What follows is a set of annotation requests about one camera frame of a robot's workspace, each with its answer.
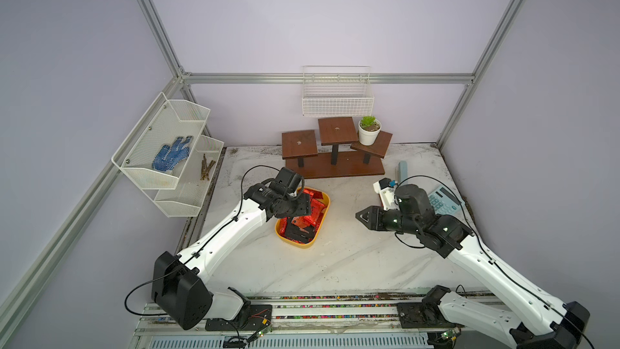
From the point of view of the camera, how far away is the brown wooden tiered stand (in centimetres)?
97

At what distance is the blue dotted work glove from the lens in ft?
2.46

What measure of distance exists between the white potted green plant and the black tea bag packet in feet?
1.42

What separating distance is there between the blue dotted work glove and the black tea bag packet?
1.41ft

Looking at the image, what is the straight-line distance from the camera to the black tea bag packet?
860 millimetres

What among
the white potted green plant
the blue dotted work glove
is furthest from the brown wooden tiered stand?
the blue dotted work glove

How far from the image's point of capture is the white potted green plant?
3.11 ft

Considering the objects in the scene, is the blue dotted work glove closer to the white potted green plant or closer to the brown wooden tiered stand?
the brown wooden tiered stand

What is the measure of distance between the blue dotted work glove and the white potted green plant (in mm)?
645

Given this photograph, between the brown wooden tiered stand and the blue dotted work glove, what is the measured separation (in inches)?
14.3
